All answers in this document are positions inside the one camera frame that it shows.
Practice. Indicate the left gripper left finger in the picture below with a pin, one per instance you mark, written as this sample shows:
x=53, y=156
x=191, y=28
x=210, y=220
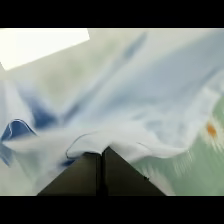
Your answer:
x=78, y=178

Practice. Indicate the light blue T-shirt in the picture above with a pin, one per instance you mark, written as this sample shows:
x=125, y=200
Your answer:
x=133, y=100

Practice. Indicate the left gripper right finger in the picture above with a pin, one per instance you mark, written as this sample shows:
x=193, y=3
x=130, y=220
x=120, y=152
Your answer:
x=128, y=176

